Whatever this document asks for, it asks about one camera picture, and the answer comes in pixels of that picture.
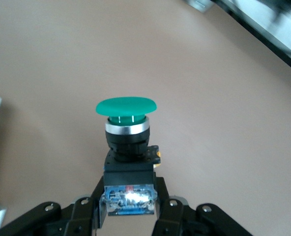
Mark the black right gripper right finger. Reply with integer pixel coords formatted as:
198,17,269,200
151,176,194,236

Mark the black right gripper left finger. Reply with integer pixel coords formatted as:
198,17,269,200
64,176,106,236

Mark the green mushroom push button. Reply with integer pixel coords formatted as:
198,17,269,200
95,97,162,217

